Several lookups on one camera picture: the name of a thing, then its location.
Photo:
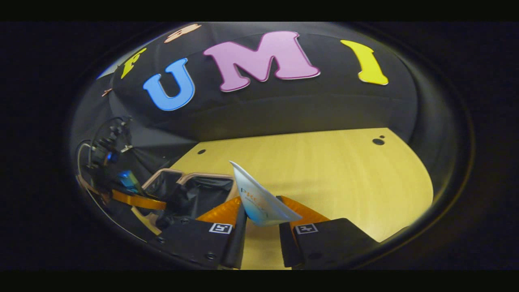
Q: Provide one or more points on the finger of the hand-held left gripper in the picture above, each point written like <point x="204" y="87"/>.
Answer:
<point x="140" y="202"/>

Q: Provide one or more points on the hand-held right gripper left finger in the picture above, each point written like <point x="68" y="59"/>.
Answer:
<point x="239" y="241"/>

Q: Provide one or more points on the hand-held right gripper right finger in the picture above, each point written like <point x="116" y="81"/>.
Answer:
<point x="286" y="245"/>

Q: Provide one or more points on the blue green cosmetic bottle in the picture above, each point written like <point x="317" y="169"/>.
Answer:
<point x="129" y="181"/>

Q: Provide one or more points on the pink cloth clip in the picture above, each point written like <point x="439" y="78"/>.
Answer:
<point x="106" y="92"/>

